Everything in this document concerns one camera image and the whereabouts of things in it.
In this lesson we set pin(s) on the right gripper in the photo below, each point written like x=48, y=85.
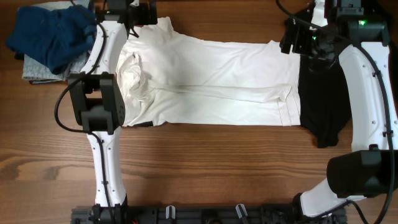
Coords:
x=300, y=33

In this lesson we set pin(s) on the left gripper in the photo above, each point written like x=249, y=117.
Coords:
x=143, y=20

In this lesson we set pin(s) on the white t-shirt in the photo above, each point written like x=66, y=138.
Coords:
x=167, y=77

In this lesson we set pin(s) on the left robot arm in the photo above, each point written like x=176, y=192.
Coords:
x=100, y=110

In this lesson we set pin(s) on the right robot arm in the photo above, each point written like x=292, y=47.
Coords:
x=351, y=177

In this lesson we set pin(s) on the black t-shirt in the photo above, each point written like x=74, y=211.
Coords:
x=323, y=102

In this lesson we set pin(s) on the blue folded shirt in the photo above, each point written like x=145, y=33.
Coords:
x=53, y=38

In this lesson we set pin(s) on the light grey folded jeans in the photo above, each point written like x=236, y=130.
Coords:
x=35, y=72

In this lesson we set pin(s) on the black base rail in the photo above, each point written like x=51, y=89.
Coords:
x=265, y=214

